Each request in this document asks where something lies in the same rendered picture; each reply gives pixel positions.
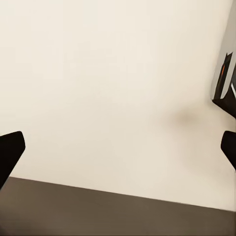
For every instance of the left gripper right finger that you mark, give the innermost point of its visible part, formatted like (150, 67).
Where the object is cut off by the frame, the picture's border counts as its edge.
(228, 145)

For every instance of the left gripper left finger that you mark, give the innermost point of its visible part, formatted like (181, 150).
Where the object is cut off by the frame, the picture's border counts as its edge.
(12, 146)

